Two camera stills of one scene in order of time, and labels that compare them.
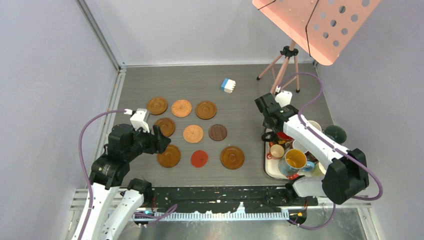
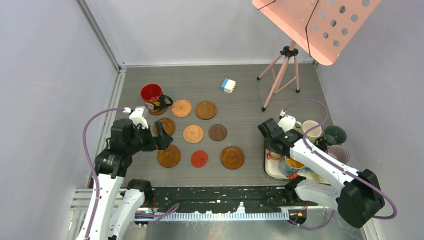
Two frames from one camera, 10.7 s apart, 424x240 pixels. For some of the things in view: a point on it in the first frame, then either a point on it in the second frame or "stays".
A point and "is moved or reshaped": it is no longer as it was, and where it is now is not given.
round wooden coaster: x=193 y=133 stays
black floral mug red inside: x=285 y=139 is moved or reshaped
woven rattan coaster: x=181 y=108 stays
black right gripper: x=276 y=129 → x=267 y=144
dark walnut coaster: x=217 y=132 stays
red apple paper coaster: x=199 y=158 stays
